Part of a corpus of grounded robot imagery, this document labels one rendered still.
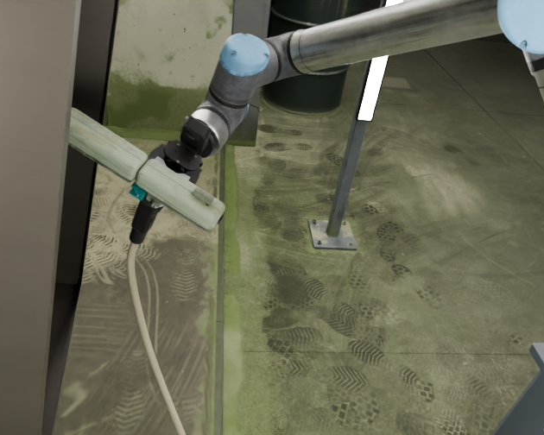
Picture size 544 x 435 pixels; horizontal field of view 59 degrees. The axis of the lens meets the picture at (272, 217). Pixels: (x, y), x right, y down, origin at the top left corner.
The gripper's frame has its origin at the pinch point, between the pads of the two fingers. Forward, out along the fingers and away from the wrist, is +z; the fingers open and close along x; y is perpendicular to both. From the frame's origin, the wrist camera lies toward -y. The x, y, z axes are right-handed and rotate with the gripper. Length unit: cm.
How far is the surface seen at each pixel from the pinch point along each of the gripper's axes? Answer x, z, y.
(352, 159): -46, -108, 47
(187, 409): -36, 0, 77
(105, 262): 14, -42, 105
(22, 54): 4, 31, -44
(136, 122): 52, -139, 130
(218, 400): -43, -6, 75
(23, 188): 1.6, 33.1, -34.9
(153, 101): 50, -144, 115
